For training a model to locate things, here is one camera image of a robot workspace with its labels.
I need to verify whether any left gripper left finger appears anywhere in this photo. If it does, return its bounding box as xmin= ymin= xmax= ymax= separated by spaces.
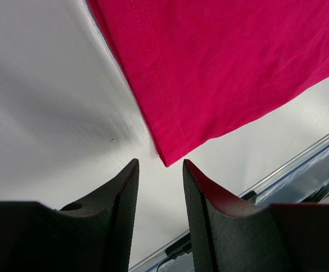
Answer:
xmin=0 ymin=159 xmax=140 ymax=271

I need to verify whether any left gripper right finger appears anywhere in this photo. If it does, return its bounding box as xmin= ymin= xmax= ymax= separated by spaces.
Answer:
xmin=183 ymin=160 xmax=329 ymax=271

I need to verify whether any magenta t shirt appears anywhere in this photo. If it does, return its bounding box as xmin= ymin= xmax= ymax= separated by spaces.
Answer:
xmin=89 ymin=1 xmax=329 ymax=166

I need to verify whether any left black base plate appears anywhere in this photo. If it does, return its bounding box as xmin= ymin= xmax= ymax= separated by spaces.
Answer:
xmin=165 ymin=191 xmax=258 ymax=260

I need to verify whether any aluminium front rail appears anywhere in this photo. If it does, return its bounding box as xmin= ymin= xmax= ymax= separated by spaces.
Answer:
xmin=130 ymin=134 xmax=329 ymax=271

